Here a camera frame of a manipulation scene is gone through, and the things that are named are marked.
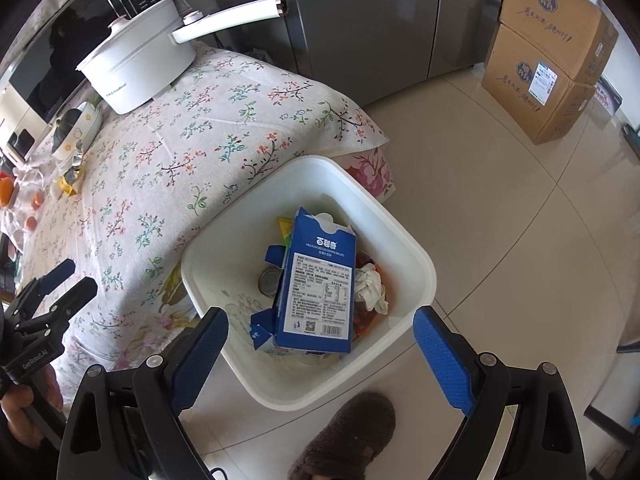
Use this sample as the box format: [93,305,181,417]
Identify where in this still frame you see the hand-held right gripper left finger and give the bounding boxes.
[59,306,231,480]

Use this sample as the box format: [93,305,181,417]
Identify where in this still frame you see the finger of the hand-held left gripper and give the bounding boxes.
[20,276,98,333]
[7,259,77,317]

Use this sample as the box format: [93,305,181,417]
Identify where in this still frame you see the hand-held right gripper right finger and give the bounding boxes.
[412,306,587,480]

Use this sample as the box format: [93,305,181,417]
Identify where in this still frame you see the blue biscuit box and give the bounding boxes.
[250,206,357,356]

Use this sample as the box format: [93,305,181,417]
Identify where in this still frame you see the white plastic bin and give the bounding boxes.
[181,156,436,412]

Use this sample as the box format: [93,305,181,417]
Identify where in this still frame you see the person's left hand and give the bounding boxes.
[0,372,66,448]

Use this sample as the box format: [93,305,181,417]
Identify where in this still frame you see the yellow packet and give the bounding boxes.
[60,167,86,196]

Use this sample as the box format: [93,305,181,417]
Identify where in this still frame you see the crumpled white tissue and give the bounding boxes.
[354,265,390,316]

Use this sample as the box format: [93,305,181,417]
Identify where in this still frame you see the silver can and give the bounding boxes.
[257,267,286,301]

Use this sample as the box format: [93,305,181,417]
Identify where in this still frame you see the brown fuzzy slipper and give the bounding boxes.
[287,391,397,480]

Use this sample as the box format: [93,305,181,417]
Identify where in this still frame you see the white flower-print bowl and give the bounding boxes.
[51,101,105,158]

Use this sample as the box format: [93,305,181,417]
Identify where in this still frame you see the dark green pumpkin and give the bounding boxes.
[52,108,88,143]

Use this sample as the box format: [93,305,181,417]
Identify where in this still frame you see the cream countertop appliance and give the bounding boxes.
[0,92,56,163]

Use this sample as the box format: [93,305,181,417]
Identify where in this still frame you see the floral tablecloth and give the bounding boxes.
[0,42,391,411]

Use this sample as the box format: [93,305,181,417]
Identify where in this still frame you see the black microwave oven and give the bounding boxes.
[7,0,168,126]

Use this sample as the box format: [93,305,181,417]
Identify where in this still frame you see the white electric pot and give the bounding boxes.
[76,0,287,115]

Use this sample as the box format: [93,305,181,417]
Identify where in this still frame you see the grey refrigerator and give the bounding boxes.
[267,0,511,108]

